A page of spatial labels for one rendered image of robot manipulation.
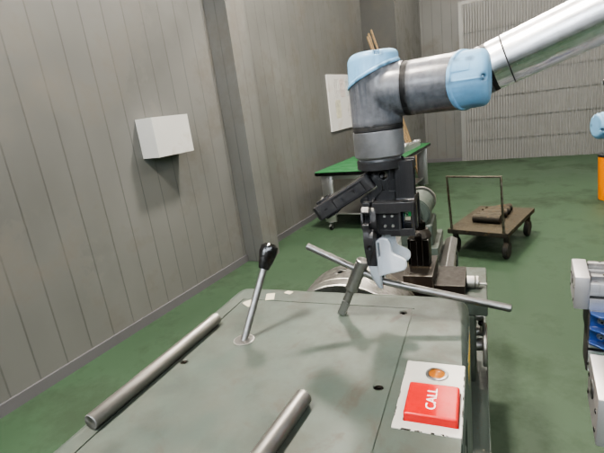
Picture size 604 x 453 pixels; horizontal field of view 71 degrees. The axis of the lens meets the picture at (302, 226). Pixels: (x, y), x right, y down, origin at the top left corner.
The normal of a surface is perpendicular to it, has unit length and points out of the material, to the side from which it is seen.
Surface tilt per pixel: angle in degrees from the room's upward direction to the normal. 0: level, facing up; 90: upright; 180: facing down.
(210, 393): 0
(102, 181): 90
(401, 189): 90
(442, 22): 90
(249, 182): 90
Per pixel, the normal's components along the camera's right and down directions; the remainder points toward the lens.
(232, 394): -0.13, -0.96
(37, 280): 0.88, 0.01
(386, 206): -0.37, 0.29
